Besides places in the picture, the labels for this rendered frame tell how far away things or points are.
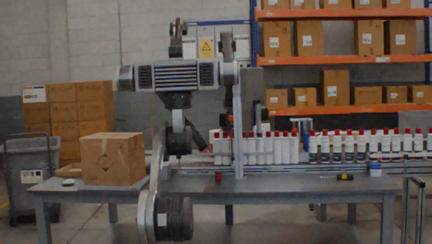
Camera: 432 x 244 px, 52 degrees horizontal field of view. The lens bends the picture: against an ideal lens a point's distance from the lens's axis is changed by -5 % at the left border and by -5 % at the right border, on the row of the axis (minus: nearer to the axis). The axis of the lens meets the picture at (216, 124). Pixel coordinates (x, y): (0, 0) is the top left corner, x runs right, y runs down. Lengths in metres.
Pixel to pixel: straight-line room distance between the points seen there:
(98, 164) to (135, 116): 4.80
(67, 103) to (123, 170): 3.58
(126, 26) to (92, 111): 1.90
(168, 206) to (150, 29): 5.71
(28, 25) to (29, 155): 3.60
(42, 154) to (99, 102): 1.54
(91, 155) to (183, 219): 1.01
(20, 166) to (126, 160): 2.34
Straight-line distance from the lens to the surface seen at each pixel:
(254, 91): 2.74
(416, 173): 3.01
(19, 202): 4.91
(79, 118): 6.11
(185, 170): 2.92
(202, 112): 7.31
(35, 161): 4.78
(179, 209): 1.84
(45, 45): 7.84
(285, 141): 2.86
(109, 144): 2.63
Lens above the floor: 1.47
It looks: 7 degrees down
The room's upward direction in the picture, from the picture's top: 2 degrees counter-clockwise
